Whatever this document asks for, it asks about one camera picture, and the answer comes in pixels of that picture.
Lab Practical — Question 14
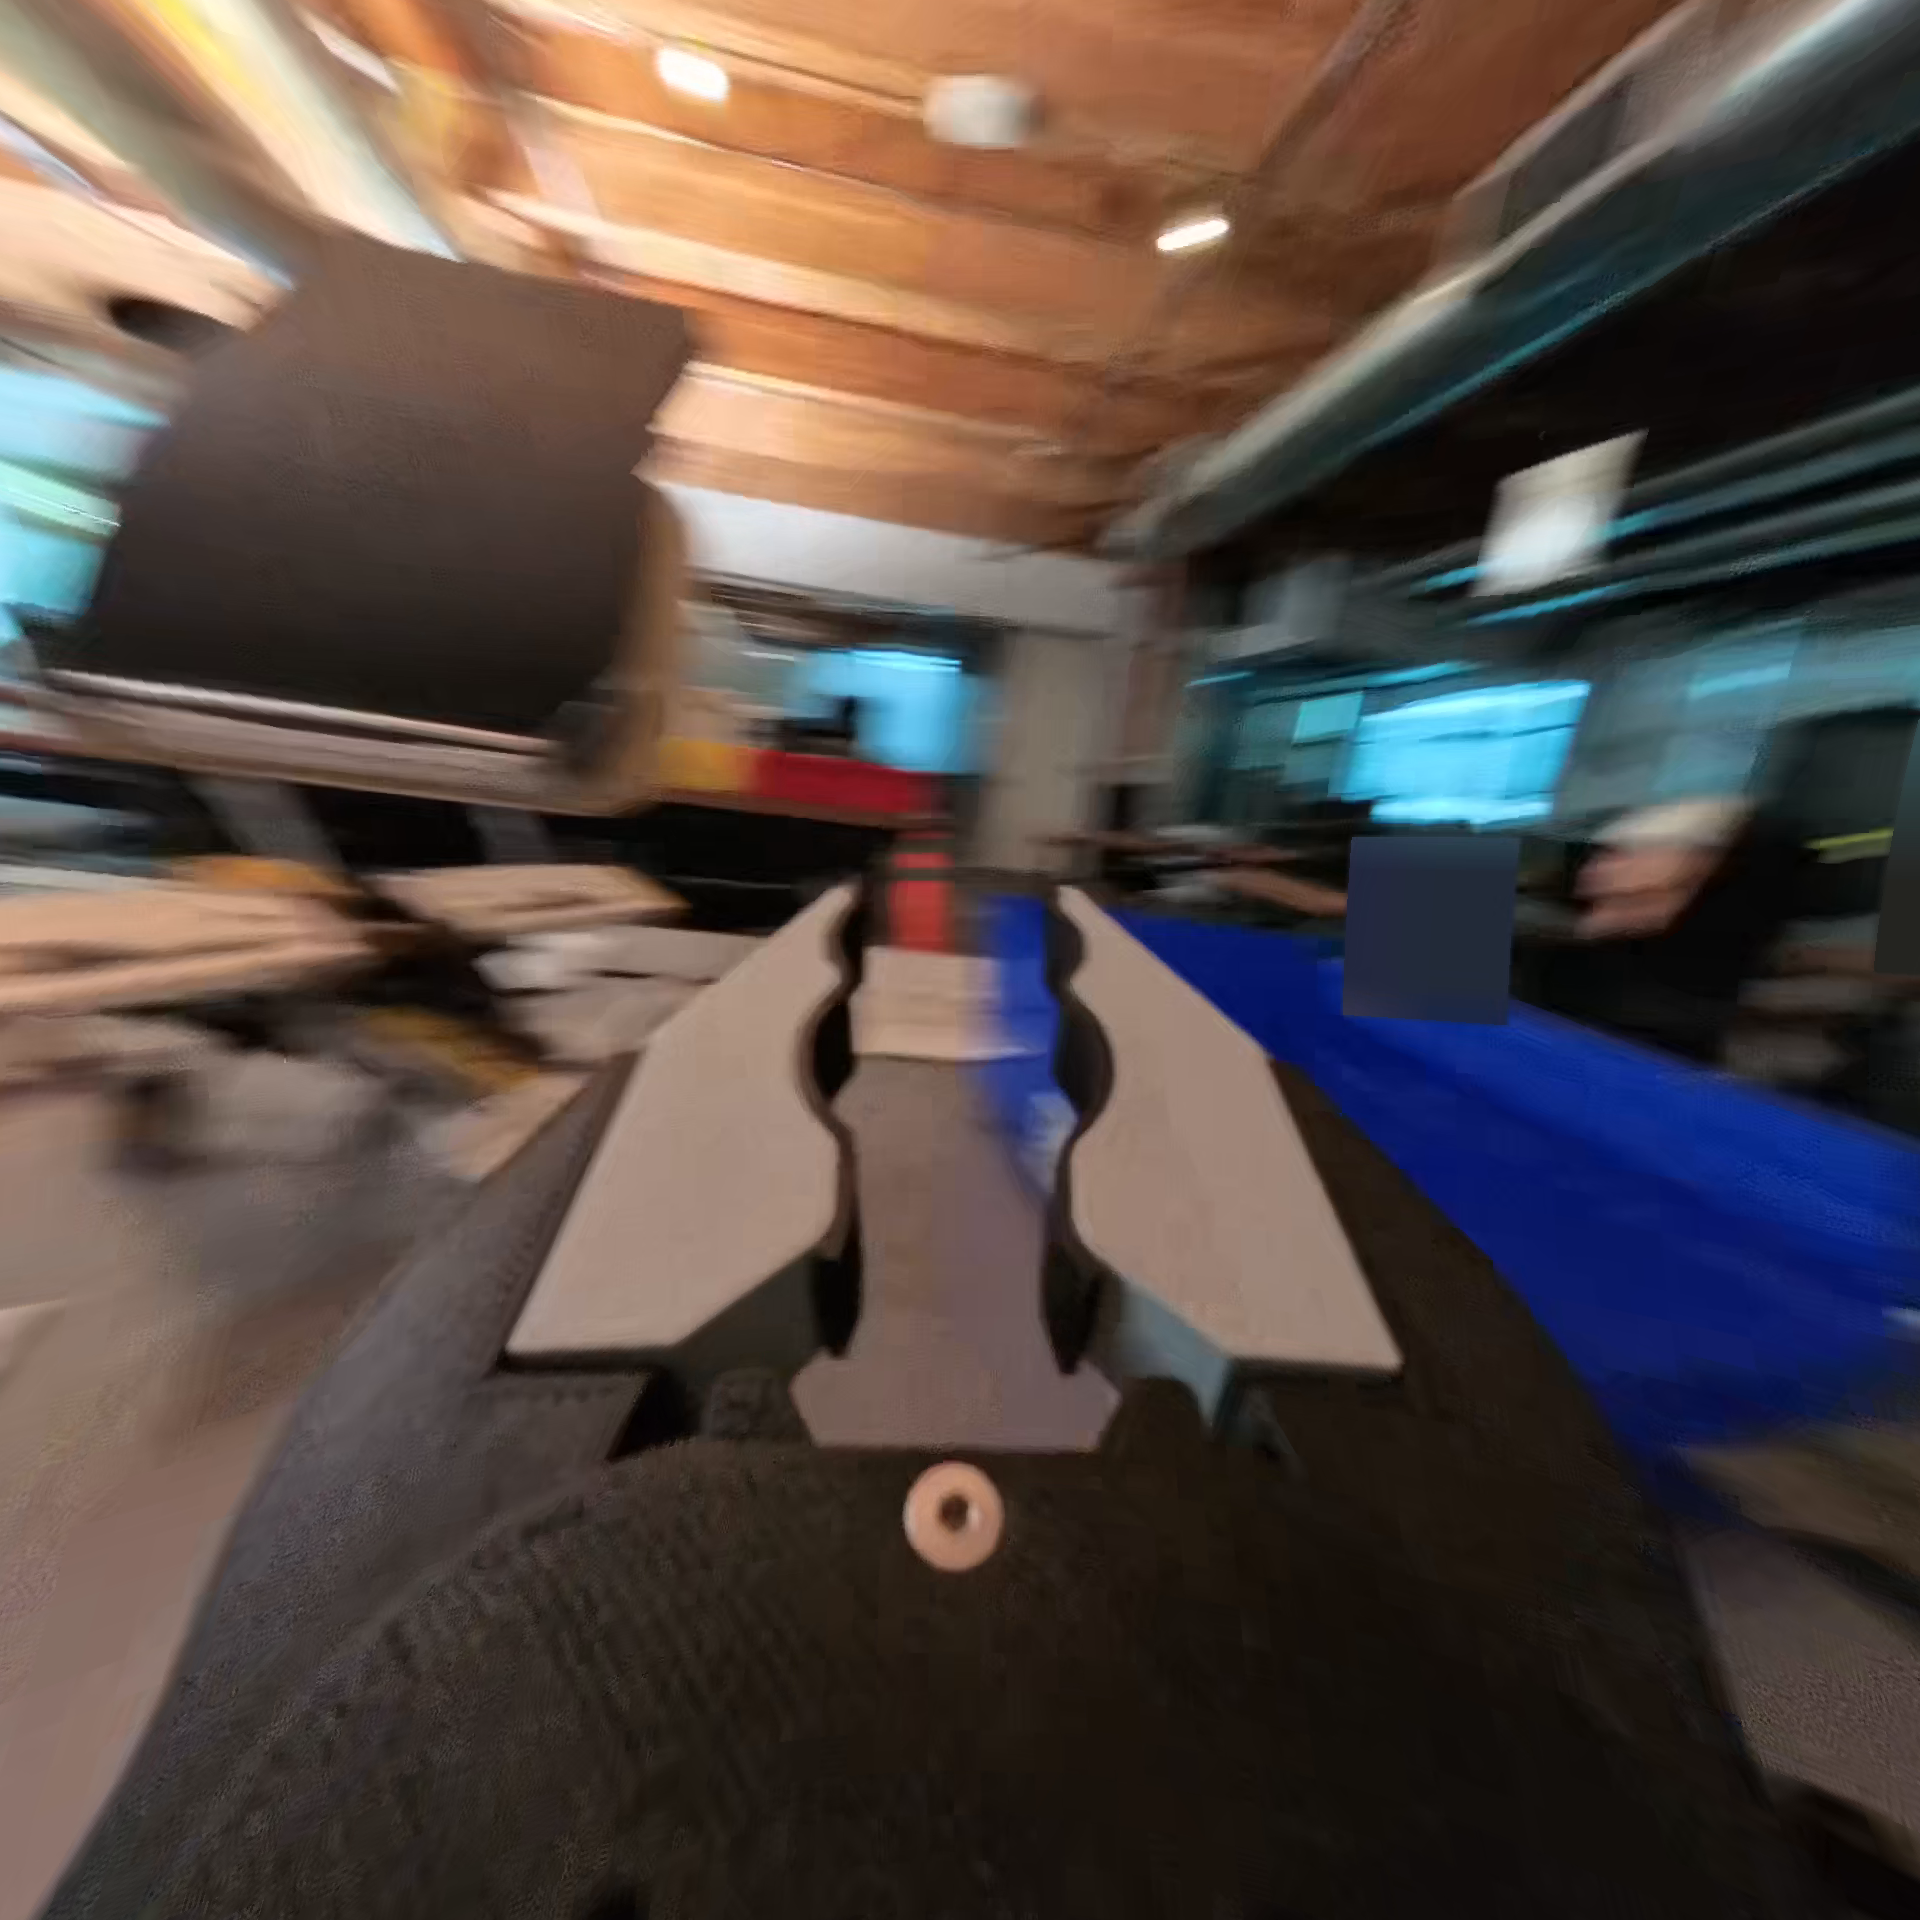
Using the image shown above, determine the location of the orange traffic cone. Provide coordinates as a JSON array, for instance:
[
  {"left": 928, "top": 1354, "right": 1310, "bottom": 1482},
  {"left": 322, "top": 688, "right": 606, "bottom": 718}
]
[{"left": 880, "top": 836, "right": 964, "bottom": 956}]

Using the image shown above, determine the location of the blue plastic bin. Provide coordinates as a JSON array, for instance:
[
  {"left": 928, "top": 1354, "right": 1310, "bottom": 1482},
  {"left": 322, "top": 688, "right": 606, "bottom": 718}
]
[{"left": 973, "top": 889, "right": 1920, "bottom": 1516}]

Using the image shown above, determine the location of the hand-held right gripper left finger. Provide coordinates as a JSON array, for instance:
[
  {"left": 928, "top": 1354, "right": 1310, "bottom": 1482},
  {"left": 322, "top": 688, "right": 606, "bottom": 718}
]
[{"left": 500, "top": 879, "right": 864, "bottom": 1369}]

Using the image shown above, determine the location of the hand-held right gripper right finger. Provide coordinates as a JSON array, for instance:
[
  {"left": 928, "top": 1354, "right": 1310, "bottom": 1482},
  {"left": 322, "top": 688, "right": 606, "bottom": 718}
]
[{"left": 1045, "top": 879, "right": 1409, "bottom": 1378}]

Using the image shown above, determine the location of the black tablet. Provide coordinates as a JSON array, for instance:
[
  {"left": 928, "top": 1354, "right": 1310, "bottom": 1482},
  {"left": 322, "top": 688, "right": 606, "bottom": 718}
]
[{"left": 78, "top": 241, "right": 693, "bottom": 735}]

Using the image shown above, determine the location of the red plastic bin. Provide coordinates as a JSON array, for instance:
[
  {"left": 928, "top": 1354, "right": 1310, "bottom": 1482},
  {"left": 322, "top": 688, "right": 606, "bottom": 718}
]
[{"left": 747, "top": 747, "right": 947, "bottom": 822}]

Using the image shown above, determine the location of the white yellow lego airplane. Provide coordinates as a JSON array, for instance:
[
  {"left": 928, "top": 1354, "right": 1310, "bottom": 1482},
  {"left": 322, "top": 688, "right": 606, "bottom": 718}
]
[{"left": 0, "top": 856, "right": 693, "bottom": 1172}]

